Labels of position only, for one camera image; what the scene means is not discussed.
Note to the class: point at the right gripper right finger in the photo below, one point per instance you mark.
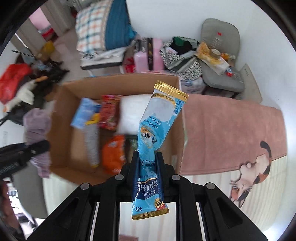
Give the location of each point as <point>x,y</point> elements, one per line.
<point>184,194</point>

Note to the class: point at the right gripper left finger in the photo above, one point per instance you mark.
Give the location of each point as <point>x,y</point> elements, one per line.
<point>110,195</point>

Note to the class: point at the orange snack packet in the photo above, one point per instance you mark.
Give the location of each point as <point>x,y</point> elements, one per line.
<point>113,155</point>

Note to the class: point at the grey yellow sock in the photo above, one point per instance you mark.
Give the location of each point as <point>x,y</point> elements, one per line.
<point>91,132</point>

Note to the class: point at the red snack packet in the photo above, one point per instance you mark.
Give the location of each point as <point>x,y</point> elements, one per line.
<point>109,112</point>

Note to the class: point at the white soft packet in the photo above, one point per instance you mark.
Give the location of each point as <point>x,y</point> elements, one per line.
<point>131,110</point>

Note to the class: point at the light blue tissue packet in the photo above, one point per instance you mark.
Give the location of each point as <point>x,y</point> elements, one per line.
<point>85,111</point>

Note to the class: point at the blue milk powder sachet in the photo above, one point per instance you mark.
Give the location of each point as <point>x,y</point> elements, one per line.
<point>164,106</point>

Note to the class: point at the purple fleece sock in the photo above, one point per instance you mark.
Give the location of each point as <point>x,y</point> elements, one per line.
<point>37,123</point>

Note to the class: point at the green wipes packet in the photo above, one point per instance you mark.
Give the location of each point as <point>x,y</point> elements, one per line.
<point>130,144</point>

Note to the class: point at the left hand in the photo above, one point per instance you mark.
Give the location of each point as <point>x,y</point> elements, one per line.
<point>7,213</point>

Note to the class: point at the cardboard box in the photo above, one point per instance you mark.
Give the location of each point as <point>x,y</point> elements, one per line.
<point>85,146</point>

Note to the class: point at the white goose plush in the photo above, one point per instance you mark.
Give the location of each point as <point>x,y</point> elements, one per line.
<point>24,94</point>

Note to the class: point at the red plastic bag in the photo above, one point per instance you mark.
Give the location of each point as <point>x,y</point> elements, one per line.
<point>10,80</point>

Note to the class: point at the pink suitcase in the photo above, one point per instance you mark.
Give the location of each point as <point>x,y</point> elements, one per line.
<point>148,57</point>

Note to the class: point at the black white patterned bag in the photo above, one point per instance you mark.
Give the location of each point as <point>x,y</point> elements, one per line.
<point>179,57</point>

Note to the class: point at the clear plastic bottle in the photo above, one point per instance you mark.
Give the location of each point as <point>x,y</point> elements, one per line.
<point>216,41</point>

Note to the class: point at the plaid and blue bedding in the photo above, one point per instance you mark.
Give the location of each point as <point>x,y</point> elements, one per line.
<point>104,33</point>

